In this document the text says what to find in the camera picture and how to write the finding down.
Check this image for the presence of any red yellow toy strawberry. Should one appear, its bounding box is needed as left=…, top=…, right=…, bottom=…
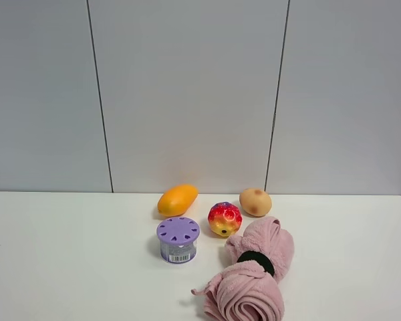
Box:
left=208, top=202, right=243, bottom=237

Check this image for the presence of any orange toy mango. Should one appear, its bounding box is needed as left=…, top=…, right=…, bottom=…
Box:
left=157, top=185, right=198, bottom=217

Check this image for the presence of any tan toy potato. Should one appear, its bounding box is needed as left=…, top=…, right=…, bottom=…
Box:
left=239, top=188, right=272, bottom=217

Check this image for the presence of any purple lidded air freshener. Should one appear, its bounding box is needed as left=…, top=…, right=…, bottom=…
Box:
left=156, top=217, right=201, bottom=264

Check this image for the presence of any black hair band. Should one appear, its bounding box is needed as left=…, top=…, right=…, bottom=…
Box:
left=237, top=251, right=275, bottom=277

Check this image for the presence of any pink rolled towel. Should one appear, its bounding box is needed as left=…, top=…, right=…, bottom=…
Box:
left=191, top=217, right=294, bottom=321

